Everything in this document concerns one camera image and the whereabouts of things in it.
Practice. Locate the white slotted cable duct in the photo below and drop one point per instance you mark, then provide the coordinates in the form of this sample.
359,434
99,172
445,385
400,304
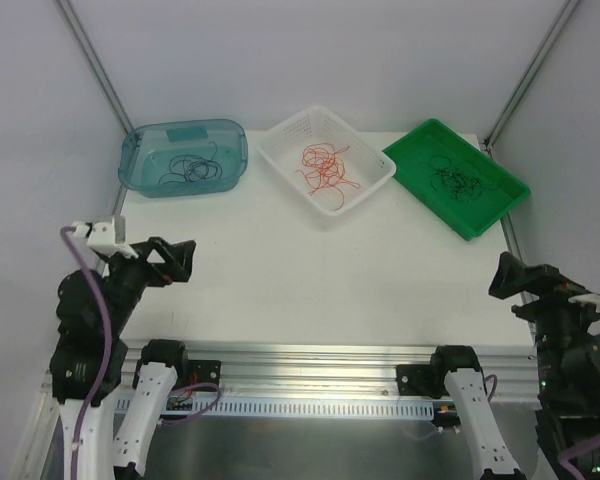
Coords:
385,408

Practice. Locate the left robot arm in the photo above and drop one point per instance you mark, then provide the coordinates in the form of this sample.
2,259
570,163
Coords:
86,366

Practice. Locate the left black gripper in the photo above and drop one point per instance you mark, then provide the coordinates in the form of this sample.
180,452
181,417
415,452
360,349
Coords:
143,260

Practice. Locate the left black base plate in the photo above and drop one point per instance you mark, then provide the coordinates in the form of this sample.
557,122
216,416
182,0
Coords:
204,372

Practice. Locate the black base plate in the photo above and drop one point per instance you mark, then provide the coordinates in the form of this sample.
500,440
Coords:
204,372
415,380

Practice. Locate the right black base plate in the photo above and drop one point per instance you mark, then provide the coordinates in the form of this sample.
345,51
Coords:
415,380

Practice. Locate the right aluminium frame post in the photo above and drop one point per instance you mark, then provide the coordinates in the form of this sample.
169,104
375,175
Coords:
532,71

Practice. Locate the aluminium frame post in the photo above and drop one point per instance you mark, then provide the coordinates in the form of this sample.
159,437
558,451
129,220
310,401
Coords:
532,71
78,31

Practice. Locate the white perforated plastic basket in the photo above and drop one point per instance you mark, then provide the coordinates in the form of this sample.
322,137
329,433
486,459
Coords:
326,164

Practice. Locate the left aluminium frame post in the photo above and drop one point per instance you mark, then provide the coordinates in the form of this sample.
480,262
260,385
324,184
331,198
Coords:
78,31

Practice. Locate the aluminium mounting rail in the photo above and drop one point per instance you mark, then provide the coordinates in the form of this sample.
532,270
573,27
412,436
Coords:
347,371

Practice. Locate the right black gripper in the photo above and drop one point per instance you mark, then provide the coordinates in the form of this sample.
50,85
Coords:
538,284

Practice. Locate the teal transparent plastic bin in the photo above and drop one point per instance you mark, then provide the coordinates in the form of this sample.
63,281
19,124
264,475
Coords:
184,158

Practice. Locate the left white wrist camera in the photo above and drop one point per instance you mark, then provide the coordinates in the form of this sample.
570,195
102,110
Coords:
105,236

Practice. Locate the green plastic tray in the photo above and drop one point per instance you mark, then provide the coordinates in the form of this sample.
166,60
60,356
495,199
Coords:
461,185

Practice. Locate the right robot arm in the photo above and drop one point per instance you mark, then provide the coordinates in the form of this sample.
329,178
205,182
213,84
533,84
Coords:
568,370

